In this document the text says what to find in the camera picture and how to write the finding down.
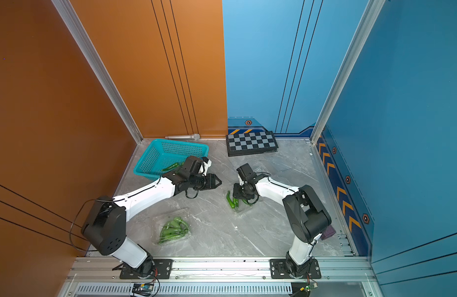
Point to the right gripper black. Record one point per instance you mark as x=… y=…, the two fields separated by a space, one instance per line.
x=236 y=193

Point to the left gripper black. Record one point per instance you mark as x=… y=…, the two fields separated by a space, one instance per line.
x=211 y=181

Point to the clear clamshell container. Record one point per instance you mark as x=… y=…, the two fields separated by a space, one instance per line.
x=159 y=221
x=237 y=206

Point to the green peppers bunch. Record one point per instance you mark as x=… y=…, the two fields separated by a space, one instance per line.
x=173 y=230
x=239 y=201
x=171 y=167

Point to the teal plastic basket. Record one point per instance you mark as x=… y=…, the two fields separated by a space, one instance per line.
x=163 y=153

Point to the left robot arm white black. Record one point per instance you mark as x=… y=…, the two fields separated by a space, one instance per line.
x=105 y=225

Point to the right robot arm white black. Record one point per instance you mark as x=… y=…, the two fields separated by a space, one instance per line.
x=305 y=211

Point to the silver metal cylinder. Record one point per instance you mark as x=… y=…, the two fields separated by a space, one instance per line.
x=191 y=137

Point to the black white checkerboard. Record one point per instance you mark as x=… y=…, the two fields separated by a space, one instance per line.
x=251 y=143

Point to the purple small block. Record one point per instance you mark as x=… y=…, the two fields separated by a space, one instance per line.
x=328 y=232

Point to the right green circuit board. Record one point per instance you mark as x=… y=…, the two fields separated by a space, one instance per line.
x=307 y=288

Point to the green circuit board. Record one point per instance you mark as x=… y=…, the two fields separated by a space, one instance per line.
x=142 y=290
x=307 y=288

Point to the left green circuit board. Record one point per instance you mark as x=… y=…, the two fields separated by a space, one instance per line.
x=142 y=290

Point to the white vent grille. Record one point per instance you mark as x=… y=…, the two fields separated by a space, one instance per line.
x=123 y=290

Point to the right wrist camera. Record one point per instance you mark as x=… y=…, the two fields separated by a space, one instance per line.
x=246 y=173

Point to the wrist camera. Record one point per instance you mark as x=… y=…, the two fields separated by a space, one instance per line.
x=194 y=165
x=246 y=173

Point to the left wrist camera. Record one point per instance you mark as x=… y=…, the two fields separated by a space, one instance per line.
x=194 y=165

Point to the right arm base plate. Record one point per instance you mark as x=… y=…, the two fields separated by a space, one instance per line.
x=287 y=268

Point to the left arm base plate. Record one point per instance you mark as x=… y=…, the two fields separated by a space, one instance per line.
x=150 y=269

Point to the aluminium front rail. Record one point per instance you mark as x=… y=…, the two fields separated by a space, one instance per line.
x=224 y=269

